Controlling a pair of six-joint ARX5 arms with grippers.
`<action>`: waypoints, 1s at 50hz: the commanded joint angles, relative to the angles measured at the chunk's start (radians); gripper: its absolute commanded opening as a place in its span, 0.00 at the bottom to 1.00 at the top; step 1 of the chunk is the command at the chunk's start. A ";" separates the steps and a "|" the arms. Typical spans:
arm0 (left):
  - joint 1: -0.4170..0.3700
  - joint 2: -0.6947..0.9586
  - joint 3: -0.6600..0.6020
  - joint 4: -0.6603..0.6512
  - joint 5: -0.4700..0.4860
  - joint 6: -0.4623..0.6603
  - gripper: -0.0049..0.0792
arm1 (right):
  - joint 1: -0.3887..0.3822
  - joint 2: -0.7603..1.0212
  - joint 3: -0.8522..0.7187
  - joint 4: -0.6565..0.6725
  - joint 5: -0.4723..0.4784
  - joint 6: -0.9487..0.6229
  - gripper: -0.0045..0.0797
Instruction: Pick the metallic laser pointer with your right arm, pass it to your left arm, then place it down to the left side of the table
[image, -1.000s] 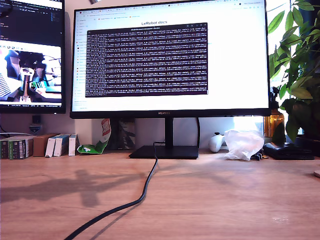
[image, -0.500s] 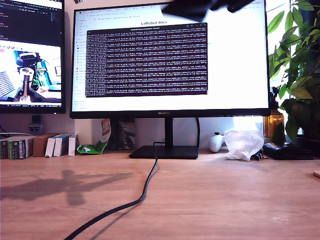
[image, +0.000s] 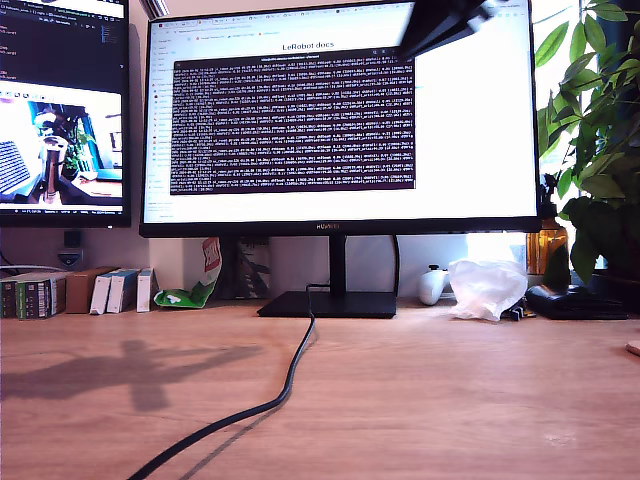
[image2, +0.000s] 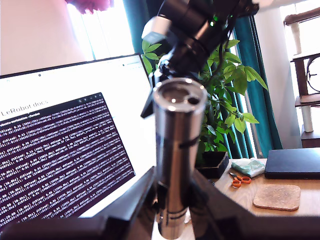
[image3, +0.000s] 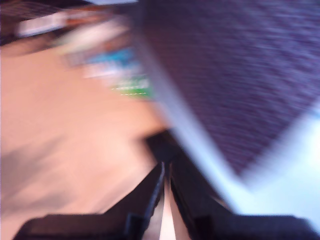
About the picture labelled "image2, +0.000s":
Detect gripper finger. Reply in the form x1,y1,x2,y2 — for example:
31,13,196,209
94,166,157,240
140,87,155,119
188,169,254,240

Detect metallic silver laser pointer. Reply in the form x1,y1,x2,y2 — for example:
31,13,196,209
152,77,208,240

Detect black plant pot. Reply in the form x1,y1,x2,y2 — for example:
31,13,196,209
194,150,230,179

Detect green leafy houseplant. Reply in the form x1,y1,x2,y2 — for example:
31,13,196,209
141,38,269,154

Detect white green tissue pack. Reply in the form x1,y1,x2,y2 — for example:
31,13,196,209
231,157,266,178

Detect teal curtain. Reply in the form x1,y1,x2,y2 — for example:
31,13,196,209
122,0,163,55
224,14,283,158

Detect cork coaster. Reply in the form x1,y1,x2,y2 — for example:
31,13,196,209
252,183,302,212

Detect black Huawei computer monitor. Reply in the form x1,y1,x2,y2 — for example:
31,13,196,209
0,52,161,230

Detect black closed laptop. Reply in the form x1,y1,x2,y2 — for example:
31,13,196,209
264,147,320,180

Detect pink flower bunch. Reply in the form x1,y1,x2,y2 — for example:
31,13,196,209
65,0,115,15

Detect brown cat tree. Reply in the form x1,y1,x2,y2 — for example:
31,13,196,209
283,6,320,148

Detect orange handled scissors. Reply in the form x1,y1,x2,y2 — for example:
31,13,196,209
228,171,252,188

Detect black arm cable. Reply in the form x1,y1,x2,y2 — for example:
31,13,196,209
217,12,238,73

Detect arm grey camera box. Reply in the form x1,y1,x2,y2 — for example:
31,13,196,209
141,16,173,46

